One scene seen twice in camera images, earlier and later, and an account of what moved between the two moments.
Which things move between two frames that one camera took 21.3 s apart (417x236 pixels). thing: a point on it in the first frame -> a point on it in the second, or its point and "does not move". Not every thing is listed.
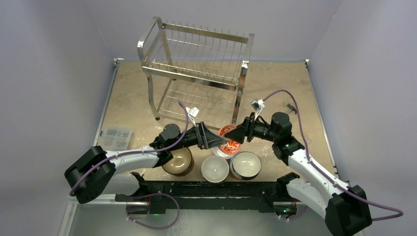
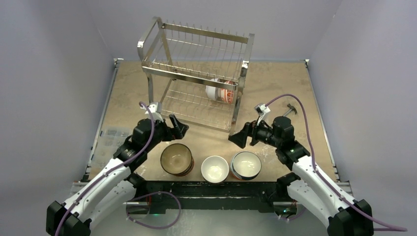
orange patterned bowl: (231, 147) -> (227, 95)
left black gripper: (206, 139) -> (177, 132)
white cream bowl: (215, 168) does not move
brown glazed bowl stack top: (182, 163) does not move
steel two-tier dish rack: (193, 73) does not move
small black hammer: (291, 108) does not move
